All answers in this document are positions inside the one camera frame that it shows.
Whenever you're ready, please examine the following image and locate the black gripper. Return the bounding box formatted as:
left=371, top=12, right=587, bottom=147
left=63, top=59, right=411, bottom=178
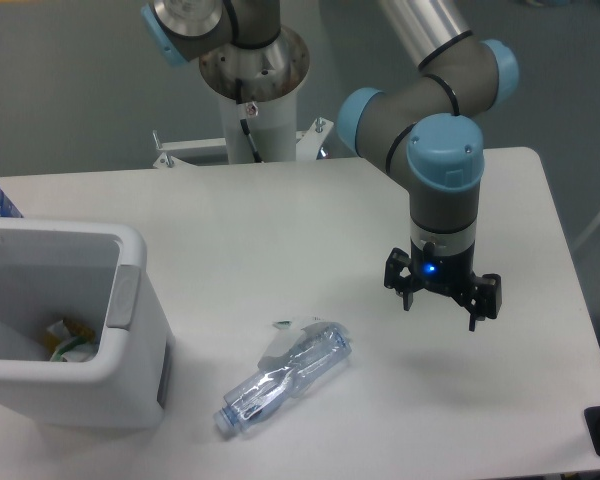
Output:
left=384, top=243, right=502, bottom=332

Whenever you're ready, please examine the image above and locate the crushed clear plastic bottle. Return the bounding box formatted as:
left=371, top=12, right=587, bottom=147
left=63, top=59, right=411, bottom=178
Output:
left=213, top=321, right=351, bottom=438

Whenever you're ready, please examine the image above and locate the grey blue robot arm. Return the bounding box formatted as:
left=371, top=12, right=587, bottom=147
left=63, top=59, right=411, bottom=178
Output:
left=141, top=1, right=519, bottom=323

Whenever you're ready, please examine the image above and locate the trash inside can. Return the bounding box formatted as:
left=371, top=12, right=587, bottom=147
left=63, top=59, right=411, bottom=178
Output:
left=43, top=317, right=99, bottom=363

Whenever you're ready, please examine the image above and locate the white trash can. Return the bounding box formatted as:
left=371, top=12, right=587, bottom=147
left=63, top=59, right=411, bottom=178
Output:
left=0, top=218, right=174, bottom=429

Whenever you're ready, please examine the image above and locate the white plastic wrapper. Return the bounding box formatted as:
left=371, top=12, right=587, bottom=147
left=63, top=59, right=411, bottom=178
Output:
left=257, top=317, right=328, bottom=371

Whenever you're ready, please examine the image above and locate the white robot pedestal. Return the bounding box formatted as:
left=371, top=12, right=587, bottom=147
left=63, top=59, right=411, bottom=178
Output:
left=153, top=26, right=334, bottom=168

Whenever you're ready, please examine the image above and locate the black cable on pedestal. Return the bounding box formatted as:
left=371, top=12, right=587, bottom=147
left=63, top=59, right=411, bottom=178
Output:
left=233, top=77, right=264, bottom=164

